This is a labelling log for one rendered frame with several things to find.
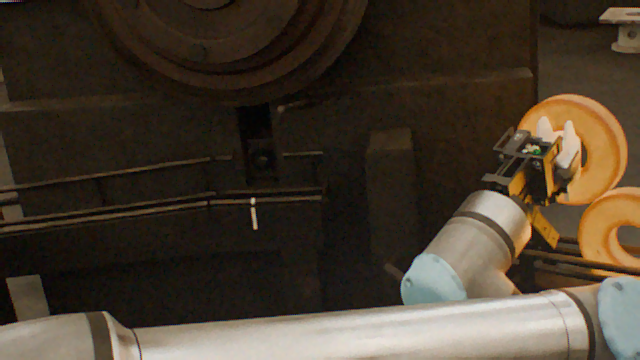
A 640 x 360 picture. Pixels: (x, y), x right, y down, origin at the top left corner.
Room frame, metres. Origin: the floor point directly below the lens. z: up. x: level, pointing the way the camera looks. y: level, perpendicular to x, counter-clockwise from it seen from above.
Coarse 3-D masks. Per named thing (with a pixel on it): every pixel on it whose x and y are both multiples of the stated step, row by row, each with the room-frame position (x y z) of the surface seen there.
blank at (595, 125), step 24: (576, 96) 1.01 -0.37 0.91; (528, 120) 1.03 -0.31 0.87; (552, 120) 1.01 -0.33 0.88; (576, 120) 0.98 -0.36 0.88; (600, 120) 0.96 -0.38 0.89; (600, 144) 0.96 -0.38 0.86; (624, 144) 0.96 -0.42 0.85; (600, 168) 0.96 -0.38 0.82; (624, 168) 0.96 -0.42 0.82; (576, 192) 0.98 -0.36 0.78; (600, 192) 0.95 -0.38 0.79
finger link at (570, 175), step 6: (576, 156) 0.95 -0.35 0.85; (570, 162) 0.94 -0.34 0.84; (576, 162) 0.94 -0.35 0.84; (564, 168) 0.93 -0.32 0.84; (570, 168) 0.93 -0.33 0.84; (576, 168) 0.93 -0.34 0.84; (564, 174) 0.92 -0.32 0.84; (570, 174) 0.91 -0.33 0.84; (576, 174) 0.92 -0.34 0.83; (564, 180) 0.91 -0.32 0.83; (570, 180) 0.91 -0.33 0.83; (576, 180) 0.92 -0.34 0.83; (564, 186) 0.90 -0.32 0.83; (570, 186) 0.91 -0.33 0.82; (564, 192) 0.90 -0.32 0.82
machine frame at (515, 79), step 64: (64, 0) 1.41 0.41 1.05; (384, 0) 1.33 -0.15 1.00; (448, 0) 1.31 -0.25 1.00; (512, 0) 1.30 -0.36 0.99; (0, 64) 1.44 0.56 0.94; (64, 64) 1.42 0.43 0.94; (384, 64) 1.33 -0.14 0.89; (448, 64) 1.31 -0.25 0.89; (512, 64) 1.30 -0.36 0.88; (0, 128) 1.38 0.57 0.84; (64, 128) 1.36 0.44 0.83; (128, 128) 1.34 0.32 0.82; (192, 128) 1.33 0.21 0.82; (320, 128) 1.29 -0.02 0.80; (384, 128) 1.28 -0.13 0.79; (448, 128) 1.26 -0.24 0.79; (64, 192) 1.37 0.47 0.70; (128, 192) 1.35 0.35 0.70; (192, 192) 1.33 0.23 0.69; (320, 192) 1.30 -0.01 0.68; (448, 192) 1.26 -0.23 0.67; (192, 256) 1.33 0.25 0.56; (256, 256) 1.32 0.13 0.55; (128, 320) 1.36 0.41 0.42; (192, 320) 1.34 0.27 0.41
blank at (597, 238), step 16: (608, 192) 0.96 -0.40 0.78; (624, 192) 0.94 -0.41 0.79; (592, 208) 0.96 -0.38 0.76; (608, 208) 0.94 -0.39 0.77; (624, 208) 0.93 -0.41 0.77; (592, 224) 0.96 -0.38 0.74; (608, 224) 0.94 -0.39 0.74; (624, 224) 0.93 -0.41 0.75; (592, 240) 0.96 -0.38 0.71; (608, 240) 0.95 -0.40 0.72; (592, 256) 0.96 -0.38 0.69; (608, 256) 0.94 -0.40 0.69; (624, 256) 0.95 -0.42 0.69; (608, 272) 0.94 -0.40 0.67
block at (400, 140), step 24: (384, 144) 1.19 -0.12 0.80; (408, 144) 1.18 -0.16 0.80; (384, 168) 1.17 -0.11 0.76; (408, 168) 1.17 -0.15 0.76; (384, 192) 1.17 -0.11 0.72; (408, 192) 1.17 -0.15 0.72; (384, 216) 1.17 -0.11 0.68; (408, 216) 1.17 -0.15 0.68; (384, 240) 1.17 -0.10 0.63; (408, 240) 1.17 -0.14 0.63; (408, 264) 1.17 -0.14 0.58
